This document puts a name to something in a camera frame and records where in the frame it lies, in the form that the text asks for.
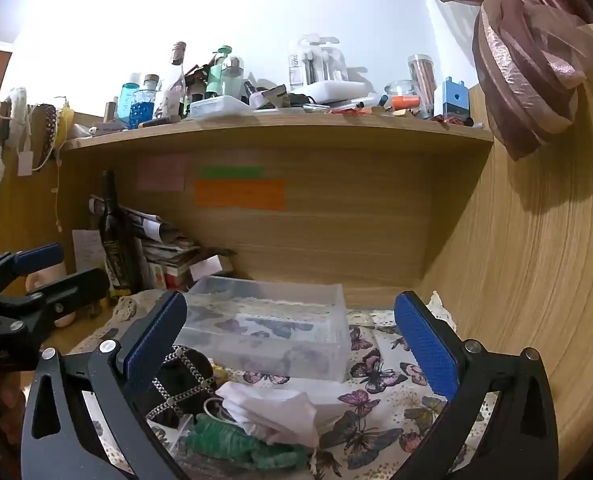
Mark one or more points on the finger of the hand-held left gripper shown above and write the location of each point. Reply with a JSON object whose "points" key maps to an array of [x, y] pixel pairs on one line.
{"points": [[39, 256], [74, 285]]}

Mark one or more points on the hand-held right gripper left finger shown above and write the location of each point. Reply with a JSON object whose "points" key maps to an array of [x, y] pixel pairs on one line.
{"points": [[154, 345]]}

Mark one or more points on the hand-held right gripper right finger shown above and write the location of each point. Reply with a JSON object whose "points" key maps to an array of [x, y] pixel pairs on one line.
{"points": [[426, 347]]}

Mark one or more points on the clear plastic storage box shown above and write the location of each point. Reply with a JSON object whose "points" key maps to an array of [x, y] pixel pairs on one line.
{"points": [[269, 332]]}

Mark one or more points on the green knitted cloth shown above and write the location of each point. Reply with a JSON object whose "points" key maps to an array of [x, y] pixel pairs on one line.
{"points": [[231, 444]]}

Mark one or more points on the white tissue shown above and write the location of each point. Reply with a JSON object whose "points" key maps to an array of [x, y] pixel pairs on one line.
{"points": [[274, 412]]}

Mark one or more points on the beige round object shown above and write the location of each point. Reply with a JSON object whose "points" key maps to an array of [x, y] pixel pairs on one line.
{"points": [[51, 276]]}

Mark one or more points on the white paper note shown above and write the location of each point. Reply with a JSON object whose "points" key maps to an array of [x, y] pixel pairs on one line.
{"points": [[87, 252]]}

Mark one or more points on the white lace doily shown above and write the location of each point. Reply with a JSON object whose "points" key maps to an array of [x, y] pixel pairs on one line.
{"points": [[126, 310]]}

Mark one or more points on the dark wine bottle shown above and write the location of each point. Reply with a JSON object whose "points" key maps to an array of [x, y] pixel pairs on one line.
{"points": [[114, 245]]}

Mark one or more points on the butterfly printed cloth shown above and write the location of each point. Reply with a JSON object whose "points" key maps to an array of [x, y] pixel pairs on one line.
{"points": [[381, 410]]}

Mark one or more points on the small pink paper note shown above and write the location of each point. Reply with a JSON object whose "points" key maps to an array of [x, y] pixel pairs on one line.
{"points": [[206, 267]]}

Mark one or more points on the stack of magazines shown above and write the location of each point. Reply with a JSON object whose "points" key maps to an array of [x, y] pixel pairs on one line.
{"points": [[169, 252]]}

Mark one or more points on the white paper tag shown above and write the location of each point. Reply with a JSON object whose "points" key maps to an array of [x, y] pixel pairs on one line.
{"points": [[25, 162]]}

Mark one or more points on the dark beaded headband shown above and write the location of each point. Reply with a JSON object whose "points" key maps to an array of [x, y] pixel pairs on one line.
{"points": [[50, 127]]}

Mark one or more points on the pink sticky note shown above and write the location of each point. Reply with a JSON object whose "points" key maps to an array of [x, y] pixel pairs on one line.
{"points": [[160, 172]]}

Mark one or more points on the orange sticky note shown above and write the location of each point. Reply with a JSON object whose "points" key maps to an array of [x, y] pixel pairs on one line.
{"points": [[240, 194]]}

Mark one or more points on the blue liquid bottle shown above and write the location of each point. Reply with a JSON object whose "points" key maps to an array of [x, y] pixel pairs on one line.
{"points": [[129, 96]]}

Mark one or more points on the blue bead jar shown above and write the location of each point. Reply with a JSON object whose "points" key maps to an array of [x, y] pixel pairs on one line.
{"points": [[145, 104]]}

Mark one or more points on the green sticky note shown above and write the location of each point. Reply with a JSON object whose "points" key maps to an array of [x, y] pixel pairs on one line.
{"points": [[231, 172]]}

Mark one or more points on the clear bottle with cork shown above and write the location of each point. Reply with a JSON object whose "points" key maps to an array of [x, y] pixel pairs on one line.
{"points": [[175, 82]]}

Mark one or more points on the clear lidded plastic container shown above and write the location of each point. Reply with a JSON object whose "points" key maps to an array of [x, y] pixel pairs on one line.
{"points": [[217, 107]]}

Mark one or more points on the blue box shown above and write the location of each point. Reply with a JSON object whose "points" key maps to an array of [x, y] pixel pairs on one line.
{"points": [[455, 101]]}

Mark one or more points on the wooden shelf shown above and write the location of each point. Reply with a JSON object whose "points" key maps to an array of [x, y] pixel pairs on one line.
{"points": [[276, 127]]}

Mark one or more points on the green pump bottle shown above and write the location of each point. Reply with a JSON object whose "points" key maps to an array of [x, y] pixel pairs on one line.
{"points": [[216, 72]]}

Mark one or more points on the round glass jar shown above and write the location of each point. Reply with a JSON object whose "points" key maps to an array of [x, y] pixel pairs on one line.
{"points": [[400, 91]]}

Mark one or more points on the clear bottle with silver cap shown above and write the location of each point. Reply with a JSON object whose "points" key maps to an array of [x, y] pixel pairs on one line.
{"points": [[233, 77]]}

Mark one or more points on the tall clear copper jar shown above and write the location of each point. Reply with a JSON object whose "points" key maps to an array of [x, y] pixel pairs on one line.
{"points": [[421, 82]]}

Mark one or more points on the white tray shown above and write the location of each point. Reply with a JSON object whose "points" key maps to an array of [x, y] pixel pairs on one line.
{"points": [[335, 91]]}

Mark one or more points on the clear blister pack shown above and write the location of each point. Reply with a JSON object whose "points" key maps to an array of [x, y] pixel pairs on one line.
{"points": [[320, 60]]}

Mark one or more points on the pink tied curtain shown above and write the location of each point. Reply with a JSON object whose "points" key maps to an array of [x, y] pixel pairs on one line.
{"points": [[526, 55]]}

